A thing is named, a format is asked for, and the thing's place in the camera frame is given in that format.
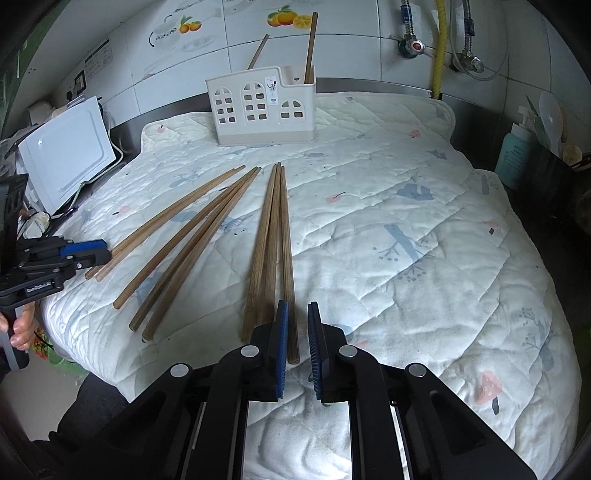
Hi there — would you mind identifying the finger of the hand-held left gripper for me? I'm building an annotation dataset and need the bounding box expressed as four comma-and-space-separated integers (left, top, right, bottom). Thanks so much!
30, 236, 110, 259
18, 251, 112, 280

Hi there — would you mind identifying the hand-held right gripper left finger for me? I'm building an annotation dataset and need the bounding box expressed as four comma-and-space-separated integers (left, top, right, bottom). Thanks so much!
95, 300, 290, 480

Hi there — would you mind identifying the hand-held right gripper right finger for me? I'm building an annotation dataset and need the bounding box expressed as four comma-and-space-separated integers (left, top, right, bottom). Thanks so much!
308, 301, 539, 480

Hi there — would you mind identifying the white plastic chopstick holder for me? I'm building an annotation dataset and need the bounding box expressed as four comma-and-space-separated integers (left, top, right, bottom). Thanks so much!
205, 66, 318, 147

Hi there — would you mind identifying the person's left hand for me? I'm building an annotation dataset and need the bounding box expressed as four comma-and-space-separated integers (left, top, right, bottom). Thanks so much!
0, 305, 35, 352

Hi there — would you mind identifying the white power strip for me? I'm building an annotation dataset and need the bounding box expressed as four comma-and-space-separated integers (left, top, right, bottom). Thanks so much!
18, 210, 52, 238

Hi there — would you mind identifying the green plastic bag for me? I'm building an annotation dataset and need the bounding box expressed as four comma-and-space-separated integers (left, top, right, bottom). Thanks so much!
34, 342, 79, 370

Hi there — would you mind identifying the white countertop oven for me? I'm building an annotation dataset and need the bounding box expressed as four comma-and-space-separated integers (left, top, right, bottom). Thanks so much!
17, 95, 117, 214

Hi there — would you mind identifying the dark cloth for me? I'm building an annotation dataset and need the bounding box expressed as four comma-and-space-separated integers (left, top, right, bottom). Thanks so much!
55, 374, 144, 480

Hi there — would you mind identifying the white printed quilted mat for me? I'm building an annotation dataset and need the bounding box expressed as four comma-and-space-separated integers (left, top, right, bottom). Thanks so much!
39, 90, 583, 480

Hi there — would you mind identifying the teal pump bottle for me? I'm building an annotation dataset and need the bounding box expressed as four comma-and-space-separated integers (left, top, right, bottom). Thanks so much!
495, 108, 536, 188

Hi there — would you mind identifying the dark utensil container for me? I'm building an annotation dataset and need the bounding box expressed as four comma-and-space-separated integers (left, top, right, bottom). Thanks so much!
526, 138, 591, 217

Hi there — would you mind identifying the metal pipe valve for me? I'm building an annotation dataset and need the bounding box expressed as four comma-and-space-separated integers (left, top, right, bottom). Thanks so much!
457, 53, 485, 77

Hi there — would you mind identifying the white plastic ladle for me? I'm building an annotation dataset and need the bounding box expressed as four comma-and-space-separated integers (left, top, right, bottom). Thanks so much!
538, 91, 566, 148

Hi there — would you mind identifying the white wall label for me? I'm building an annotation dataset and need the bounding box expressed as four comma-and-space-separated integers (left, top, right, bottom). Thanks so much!
84, 39, 114, 78

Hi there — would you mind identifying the red handle pipe valve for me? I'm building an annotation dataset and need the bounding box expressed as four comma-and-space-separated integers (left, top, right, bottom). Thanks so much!
396, 36, 428, 60

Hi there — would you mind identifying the yellow gas hose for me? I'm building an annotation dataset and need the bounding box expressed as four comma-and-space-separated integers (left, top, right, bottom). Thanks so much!
431, 0, 448, 100

